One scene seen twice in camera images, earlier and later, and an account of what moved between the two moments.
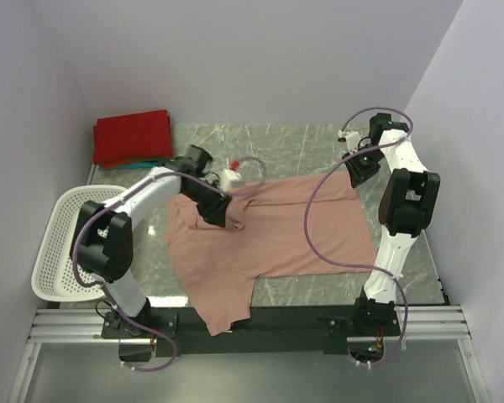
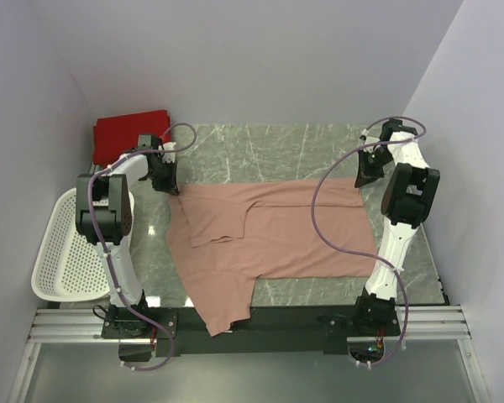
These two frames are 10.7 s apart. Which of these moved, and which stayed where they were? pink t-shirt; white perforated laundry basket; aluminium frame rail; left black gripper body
Moved: left black gripper body
Stayed: aluminium frame rail; pink t-shirt; white perforated laundry basket
